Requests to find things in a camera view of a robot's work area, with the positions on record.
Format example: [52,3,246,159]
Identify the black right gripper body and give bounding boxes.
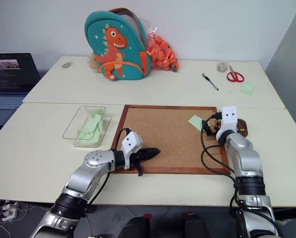
[211,118,223,137]

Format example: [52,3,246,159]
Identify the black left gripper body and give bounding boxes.
[131,147,148,167]

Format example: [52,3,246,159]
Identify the green sticky note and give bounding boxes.
[187,115,204,131]

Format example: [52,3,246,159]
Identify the brown wooden tray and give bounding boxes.
[235,119,249,138]

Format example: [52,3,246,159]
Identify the green sticky note pad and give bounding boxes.
[239,83,256,95]

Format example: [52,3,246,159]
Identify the large green paper note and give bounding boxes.
[74,118,107,147]

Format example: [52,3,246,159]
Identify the small folded green paper note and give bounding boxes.
[84,107,105,121]

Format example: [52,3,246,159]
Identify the clear plastic box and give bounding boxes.
[62,106,112,148]

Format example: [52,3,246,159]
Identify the wood-framed cork board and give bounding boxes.
[110,104,231,176]

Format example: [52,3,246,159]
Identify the black pen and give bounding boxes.
[202,73,220,92]

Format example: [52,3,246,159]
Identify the clear pushpin container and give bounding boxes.
[216,60,229,73]

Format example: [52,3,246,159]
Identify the dark rounded shape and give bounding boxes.
[117,213,151,238]
[182,212,214,238]

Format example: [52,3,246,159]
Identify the bag of orange balls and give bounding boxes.
[146,25,181,73]

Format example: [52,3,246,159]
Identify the teal dinosaur backpack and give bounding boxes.
[84,8,149,81]

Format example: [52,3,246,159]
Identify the white power strip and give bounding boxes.
[0,201,19,222]

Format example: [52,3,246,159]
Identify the dark laptop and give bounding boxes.
[0,53,41,127]

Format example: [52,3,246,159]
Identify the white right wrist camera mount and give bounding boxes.
[216,106,238,143]

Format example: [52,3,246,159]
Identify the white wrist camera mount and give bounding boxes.
[216,106,238,143]
[120,131,144,171]

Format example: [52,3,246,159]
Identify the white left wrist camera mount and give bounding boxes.
[120,131,144,171]

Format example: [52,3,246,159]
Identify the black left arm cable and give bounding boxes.
[87,127,144,207]

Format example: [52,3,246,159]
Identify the red-handled scissors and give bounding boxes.
[226,64,245,83]

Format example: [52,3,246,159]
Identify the beige plush keychain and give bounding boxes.
[87,53,100,73]

